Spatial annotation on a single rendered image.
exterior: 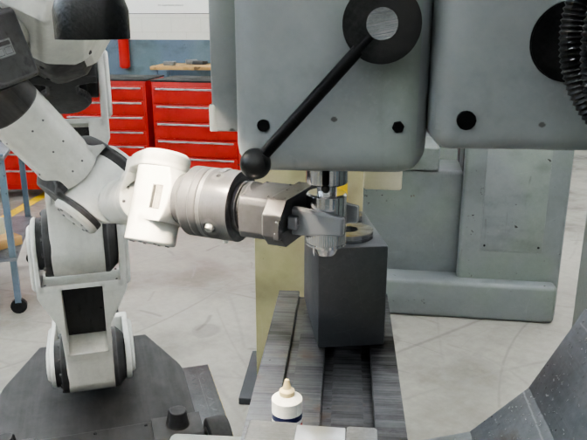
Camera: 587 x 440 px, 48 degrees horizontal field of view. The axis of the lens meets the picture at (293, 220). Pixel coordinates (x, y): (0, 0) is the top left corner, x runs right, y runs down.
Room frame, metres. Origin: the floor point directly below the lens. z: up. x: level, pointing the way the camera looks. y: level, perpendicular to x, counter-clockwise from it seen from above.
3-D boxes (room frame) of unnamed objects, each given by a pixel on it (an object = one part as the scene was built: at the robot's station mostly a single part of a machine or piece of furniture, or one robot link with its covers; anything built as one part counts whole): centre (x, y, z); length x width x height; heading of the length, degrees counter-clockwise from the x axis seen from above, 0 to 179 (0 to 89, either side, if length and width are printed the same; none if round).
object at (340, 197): (0.74, -0.04, 1.26); 0.05 x 0.05 x 0.01
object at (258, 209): (0.78, 0.05, 1.24); 0.13 x 0.12 x 0.10; 157
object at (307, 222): (0.71, -0.03, 1.24); 0.06 x 0.02 x 0.03; 67
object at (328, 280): (1.17, -0.09, 1.00); 0.22 x 0.12 x 0.20; 5
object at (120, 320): (1.48, 0.50, 0.68); 0.21 x 0.20 x 0.13; 17
